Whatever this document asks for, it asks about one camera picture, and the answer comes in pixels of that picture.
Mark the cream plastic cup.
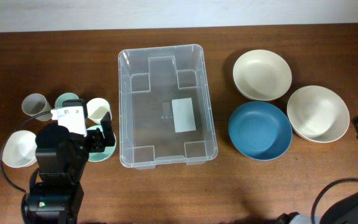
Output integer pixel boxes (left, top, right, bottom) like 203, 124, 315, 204
86, 98, 112, 124

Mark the cream plate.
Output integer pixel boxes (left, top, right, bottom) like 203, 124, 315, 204
232, 50, 292, 101
287, 85, 350, 143

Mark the green plastic cup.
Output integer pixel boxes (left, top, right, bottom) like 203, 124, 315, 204
55, 93, 79, 108

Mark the grey plastic cup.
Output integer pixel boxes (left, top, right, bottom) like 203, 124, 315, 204
21, 93, 52, 116

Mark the white small bowl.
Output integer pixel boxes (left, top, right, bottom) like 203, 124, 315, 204
2, 130, 37, 168

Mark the blue plate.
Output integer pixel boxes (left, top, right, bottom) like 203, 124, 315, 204
228, 101, 293, 161

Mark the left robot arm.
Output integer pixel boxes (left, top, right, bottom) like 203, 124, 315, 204
21, 99, 116, 223

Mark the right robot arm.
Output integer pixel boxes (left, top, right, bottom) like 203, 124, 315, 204
274, 116, 358, 224

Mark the green small bowl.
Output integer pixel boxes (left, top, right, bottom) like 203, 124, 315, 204
86, 125, 117, 162

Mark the clear plastic storage bin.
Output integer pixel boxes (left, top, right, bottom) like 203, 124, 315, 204
118, 44, 218, 169

